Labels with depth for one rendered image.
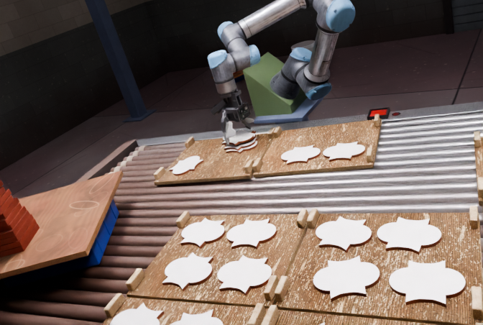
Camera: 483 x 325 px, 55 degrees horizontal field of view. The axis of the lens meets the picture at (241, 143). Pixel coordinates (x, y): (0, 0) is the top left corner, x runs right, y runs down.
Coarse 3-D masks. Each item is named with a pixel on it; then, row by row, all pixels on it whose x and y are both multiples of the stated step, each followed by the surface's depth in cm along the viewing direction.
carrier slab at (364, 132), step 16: (304, 128) 187; (320, 128) 182; (336, 128) 178; (352, 128) 174; (368, 128) 170; (272, 144) 181; (288, 144) 177; (304, 144) 173; (320, 144) 169; (336, 144) 166; (368, 144) 159; (272, 160) 168; (320, 160) 158; (336, 160) 154; (352, 160) 151; (256, 176) 163
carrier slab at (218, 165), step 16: (208, 144) 200; (176, 160) 194; (208, 160) 184; (224, 160) 180; (240, 160) 176; (176, 176) 179; (192, 176) 175; (208, 176) 171; (224, 176) 167; (240, 176) 164
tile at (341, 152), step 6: (342, 144) 162; (348, 144) 161; (354, 144) 160; (324, 150) 162; (330, 150) 160; (336, 150) 159; (342, 150) 158; (348, 150) 157; (354, 150) 155; (360, 150) 154; (324, 156) 159; (330, 156) 157; (336, 156) 155; (342, 156) 154; (348, 156) 153; (354, 156) 153
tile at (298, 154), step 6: (294, 150) 168; (300, 150) 167; (306, 150) 166; (312, 150) 164; (318, 150) 163; (282, 156) 167; (288, 156) 165; (294, 156) 164; (300, 156) 163; (306, 156) 161; (312, 156) 160; (288, 162) 161; (294, 162) 161; (306, 162) 158
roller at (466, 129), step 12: (396, 132) 164; (408, 132) 162; (420, 132) 160; (432, 132) 158; (444, 132) 156; (456, 132) 154; (132, 156) 217; (144, 156) 214; (156, 156) 210; (168, 156) 207
